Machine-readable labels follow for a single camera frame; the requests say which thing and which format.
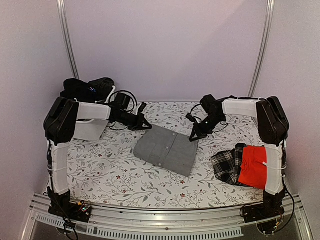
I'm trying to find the black white plaid garment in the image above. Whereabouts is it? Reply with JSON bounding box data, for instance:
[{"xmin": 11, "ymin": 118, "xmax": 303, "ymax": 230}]
[{"xmin": 210, "ymin": 143, "xmax": 247, "ymax": 187}]

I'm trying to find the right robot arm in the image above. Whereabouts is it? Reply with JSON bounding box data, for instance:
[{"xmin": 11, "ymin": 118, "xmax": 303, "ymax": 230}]
[{"xmin": 186, "ymin": 94, "xmax": 290, "ymax": 218}]

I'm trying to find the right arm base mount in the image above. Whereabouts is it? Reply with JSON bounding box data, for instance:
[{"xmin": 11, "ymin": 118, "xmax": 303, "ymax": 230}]
[{"xmin": 239, "ymin": 203, "xmax": 285, "ymax": 236}]

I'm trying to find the dark olive garment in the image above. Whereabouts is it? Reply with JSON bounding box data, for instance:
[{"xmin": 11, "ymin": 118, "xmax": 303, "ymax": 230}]
[{"xmin": 88, "ymin": 77, "xmax": 115, "ymax": 95}]

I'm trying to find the aluminium frame post right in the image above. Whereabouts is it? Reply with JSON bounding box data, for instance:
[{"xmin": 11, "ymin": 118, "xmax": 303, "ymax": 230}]
[{"xmin": 247, "ymin": 0, "xmax": 275, "ymax": 98}]

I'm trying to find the black garment with logo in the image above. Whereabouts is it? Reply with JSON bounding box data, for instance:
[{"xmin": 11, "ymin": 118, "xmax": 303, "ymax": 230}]
[{"xmin": 60, "ymin": 78, "xmax": 98, "ymax": 103}]

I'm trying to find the aluminium frame post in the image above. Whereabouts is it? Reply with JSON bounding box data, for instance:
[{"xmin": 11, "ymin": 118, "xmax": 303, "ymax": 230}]
[
  {"xmin": 247, "ymin": 0, "xmax": 275, "ymax": 98},
  {"xmin": 56, "ymin": 0, "xmax": 79, "ymax": 79}
]

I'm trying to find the red folded t-shirt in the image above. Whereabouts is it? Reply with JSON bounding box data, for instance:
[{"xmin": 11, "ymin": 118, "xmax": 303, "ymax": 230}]
[{"xmin": 238, "ymin": 145, "xmax": 267, "ymax": 190}]

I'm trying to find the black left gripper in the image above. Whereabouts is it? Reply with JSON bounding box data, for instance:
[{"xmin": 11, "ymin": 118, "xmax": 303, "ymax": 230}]
[{"xmin": 116, "ymin": 111, "xmax": 153, "ymax": 132}]

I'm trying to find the aluminium frame post left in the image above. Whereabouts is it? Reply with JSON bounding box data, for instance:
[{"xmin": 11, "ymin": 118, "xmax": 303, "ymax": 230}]
[{"xmin": 56, "ymin": 0, "xmax": 79, "ymax": 79}]

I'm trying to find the aluminium table front rail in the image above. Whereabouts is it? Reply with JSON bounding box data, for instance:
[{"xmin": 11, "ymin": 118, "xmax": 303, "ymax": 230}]
[{"xmin": 21, "ymin": 194, "xmax": 316, "ymax": 240}]

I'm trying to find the grey button-up shirt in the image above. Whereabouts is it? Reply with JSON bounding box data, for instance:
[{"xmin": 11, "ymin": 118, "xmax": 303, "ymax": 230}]
[{"xmin": 133, "ymin": 125, "xmax": 198, "ymax": 177}]

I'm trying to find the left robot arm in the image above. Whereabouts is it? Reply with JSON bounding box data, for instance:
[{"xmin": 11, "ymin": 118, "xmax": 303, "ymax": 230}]
[{"xmin": 43, "ymin": 92, "xmax": 152, "ymax": 217}]

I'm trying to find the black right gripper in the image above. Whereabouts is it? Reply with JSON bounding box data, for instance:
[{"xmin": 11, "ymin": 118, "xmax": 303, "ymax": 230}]
[{"xmin": 190, "ymin": 113, "xmax": 225, "ymax": 142}]

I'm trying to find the floral patterned table cover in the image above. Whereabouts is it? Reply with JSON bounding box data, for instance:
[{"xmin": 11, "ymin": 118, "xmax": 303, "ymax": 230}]
[{"xmin": 51, "ymin": 115, "xmax": 263, "ymax": 209}]

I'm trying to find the white plastic laundry basket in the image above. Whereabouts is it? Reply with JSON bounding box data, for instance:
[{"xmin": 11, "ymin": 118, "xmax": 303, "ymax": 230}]
[{"xmin": 72, "ymin": 86, "xmax": 116, "ymax": 141}]

